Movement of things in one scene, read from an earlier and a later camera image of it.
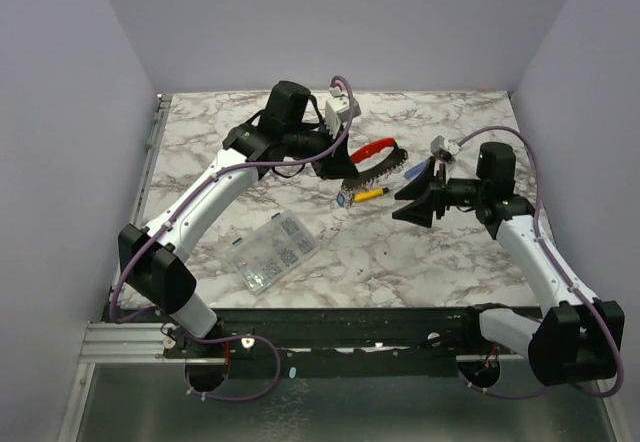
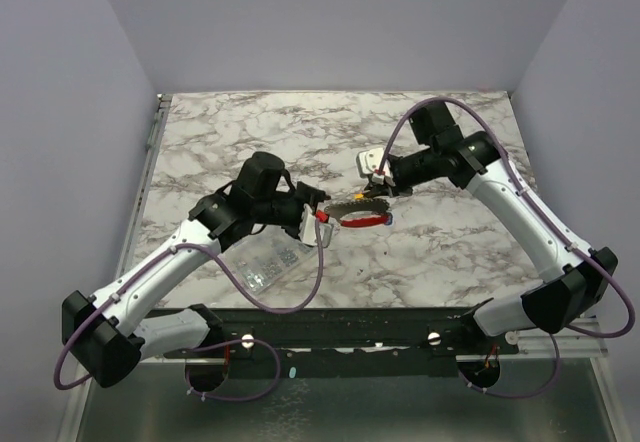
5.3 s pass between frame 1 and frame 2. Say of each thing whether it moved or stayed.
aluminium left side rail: stayed
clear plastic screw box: stayed
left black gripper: moved
